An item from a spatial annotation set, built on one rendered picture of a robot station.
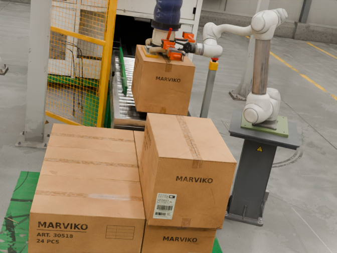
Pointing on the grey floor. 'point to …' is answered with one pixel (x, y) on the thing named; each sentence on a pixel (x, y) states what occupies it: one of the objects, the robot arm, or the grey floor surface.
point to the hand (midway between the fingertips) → (168, 44)
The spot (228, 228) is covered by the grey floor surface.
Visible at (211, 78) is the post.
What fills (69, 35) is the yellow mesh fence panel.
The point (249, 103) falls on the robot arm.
